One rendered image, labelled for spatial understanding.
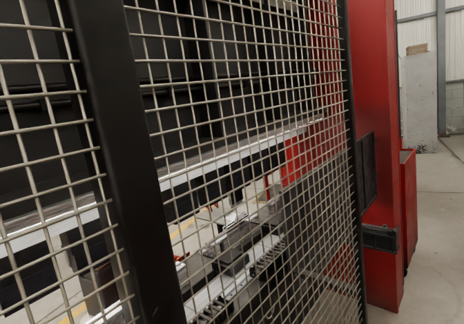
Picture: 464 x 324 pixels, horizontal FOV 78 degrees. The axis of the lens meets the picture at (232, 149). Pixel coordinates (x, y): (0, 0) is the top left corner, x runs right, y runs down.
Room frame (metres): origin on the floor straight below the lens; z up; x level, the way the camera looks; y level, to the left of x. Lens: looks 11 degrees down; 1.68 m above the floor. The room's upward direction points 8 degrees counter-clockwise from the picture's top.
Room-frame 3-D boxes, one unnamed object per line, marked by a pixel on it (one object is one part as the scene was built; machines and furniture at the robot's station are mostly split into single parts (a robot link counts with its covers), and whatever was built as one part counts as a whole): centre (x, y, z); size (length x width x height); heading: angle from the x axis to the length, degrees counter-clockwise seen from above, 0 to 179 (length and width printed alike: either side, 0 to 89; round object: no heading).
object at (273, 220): (1.40, -0.11, 1.01); 0.26 x 0.12 x 0.05; 48
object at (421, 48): (5.90, -3.99, 2.05); 0.88 x 0.33 x 0.20; 152
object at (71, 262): (0.93, 0.54, 1.26); 0.15 x 0.09 x 0.17; 138
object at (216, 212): (1.61, 0.13, 1.00); 0.26 x 0.18 x 0.01; 48
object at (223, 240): (1.47, 0.05, 0.92); 0.39 x 0.06 x 0.10; 138
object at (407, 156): (2.39, -1.24, 0.50); 0.50 x 0.50 x 1.00; 48
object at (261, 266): (1.09, -0.14, 1.02); 0.37 x 0.06 x 0.04; 138
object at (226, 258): (1.14, 0.13, 1.01); 0.26 x 0.12 x 0.05; 48
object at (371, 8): (2.12, -0.76, 1.15); 0.85 x 0.25 x 2.30; 48
